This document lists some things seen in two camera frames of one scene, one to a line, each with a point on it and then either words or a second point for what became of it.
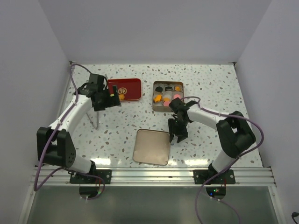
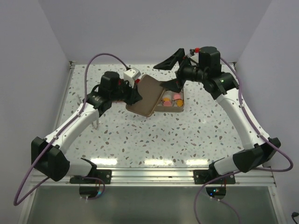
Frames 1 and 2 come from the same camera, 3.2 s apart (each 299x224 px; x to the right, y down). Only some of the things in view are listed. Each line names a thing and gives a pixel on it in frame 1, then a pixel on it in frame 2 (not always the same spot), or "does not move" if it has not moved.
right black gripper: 182,134 → 177,84
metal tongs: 97,120 does not move
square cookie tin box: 165,92 does not move
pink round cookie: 166,103 does not move
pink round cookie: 176,95 does not move
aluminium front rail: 258,176 does not move
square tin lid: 151,147 → 152,91
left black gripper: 111,101 → 134,95
